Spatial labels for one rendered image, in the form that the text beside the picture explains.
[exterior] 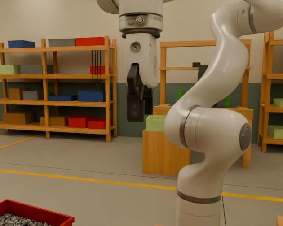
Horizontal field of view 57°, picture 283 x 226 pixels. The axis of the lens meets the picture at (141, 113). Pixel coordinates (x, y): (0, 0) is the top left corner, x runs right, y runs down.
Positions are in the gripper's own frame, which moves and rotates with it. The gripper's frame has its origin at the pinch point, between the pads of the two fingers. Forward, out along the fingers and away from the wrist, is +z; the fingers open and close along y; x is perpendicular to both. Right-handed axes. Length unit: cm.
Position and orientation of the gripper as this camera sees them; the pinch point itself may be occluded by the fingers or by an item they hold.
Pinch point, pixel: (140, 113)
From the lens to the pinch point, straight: 52.9
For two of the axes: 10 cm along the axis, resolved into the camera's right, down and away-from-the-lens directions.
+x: -9.8, -0.3, 2.1
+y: 2.1, -1.3, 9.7
